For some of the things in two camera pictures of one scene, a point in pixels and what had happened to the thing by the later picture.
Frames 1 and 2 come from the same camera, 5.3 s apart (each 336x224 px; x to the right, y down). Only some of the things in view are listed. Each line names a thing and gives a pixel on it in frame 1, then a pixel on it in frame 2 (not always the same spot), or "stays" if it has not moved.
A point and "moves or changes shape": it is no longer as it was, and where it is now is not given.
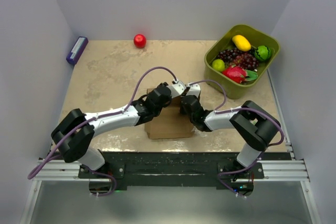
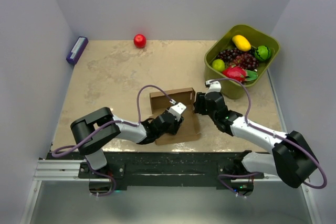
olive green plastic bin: (238, 55) stays
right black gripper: (181, 109) to (198, 104)
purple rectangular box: (75, 53) stays
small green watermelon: (262, 53) stays
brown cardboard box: (169, 123) moves or changes shape
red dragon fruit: (239, 75) stays
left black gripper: (169, 99) to (176, 125)
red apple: (139, 41) stays
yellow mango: (242, 43) stays
